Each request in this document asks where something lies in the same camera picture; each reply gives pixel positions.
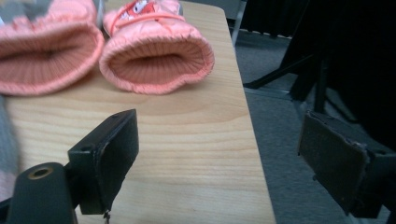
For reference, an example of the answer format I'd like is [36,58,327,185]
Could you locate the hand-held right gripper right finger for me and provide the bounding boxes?
[297,111,396,218]

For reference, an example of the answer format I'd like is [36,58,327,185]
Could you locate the black tripod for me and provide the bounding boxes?
[243,50,359,123]

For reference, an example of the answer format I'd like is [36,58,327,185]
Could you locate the white metal stand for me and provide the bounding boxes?
[229,0,249,48]

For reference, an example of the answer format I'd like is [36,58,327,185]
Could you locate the dark curtain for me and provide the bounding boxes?
[241,0,396,152]

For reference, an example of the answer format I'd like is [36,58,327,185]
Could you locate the pink winter glove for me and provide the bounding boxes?
[98,0,216,95]
[0,0,106,96]

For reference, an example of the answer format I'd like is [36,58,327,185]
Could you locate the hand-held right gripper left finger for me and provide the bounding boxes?
[67,108,139,216]

